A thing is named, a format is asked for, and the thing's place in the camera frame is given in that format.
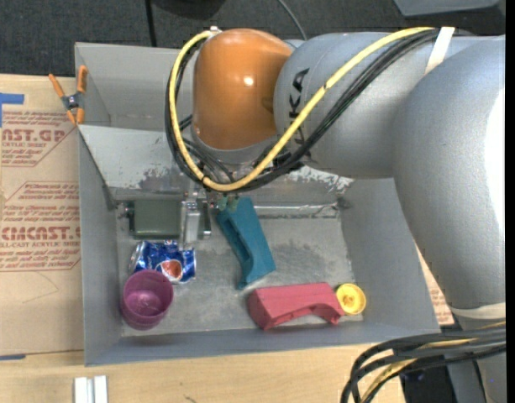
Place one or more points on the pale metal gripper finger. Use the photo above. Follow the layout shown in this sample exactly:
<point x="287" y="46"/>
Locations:
<point x="191" y="225"/>
<point x="206" y="223"/>

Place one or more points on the dark green flat block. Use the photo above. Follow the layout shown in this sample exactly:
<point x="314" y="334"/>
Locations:
<point x="156" y="218"/>

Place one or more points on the teal arch block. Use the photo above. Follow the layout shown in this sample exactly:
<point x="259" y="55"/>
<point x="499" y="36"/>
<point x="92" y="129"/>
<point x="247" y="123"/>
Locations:
<point x="248" y="242"/>

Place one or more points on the crushed blue soda can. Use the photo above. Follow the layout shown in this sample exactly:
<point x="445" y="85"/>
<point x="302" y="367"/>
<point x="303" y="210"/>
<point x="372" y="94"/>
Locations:
<point x="158" y="258"/>

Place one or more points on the grey metal bin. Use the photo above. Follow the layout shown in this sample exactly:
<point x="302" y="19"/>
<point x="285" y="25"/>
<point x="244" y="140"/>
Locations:
<point x="215" y="305"/>

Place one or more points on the purple plastic cup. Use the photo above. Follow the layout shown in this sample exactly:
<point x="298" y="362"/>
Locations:
<point x="145" y="305"/>

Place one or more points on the red arch block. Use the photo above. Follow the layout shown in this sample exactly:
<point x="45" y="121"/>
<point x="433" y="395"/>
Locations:
<point x="290" y="302"/>

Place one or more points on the brown cardboard board, red print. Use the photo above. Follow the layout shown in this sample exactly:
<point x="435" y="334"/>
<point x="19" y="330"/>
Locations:
<point x="38" y="208"/>

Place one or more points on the yellow plastic cup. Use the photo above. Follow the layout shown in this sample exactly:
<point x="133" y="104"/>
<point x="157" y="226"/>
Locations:
<point x="350" y="298"/>

